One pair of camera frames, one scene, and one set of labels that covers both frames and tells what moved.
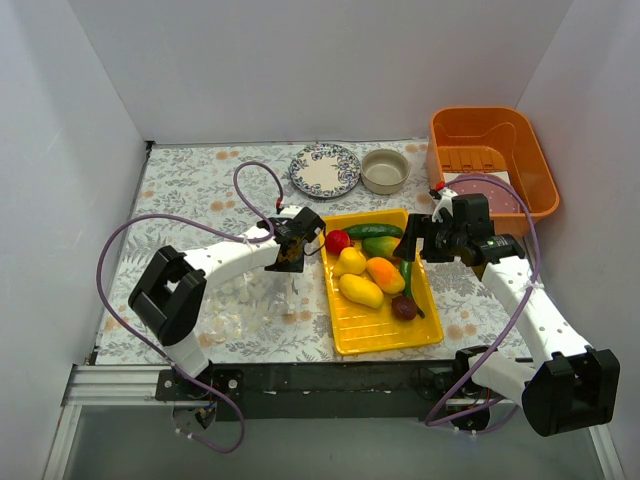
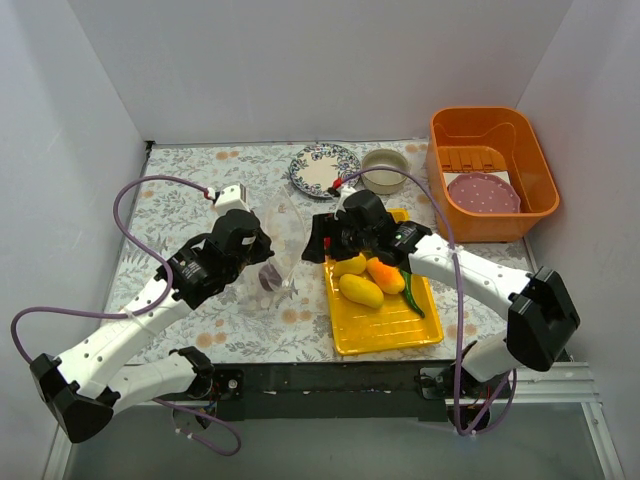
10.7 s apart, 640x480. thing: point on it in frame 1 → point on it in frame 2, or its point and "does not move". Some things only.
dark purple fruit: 403,307 → 270,277
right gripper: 427,241 → 316,238
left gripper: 288,261 → 261,249
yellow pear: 351,261 does not move
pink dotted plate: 501,198 does not move
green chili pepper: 407,272 does not move
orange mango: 389,279 does not move
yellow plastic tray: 361,329 does not move
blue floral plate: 325,170 does not move
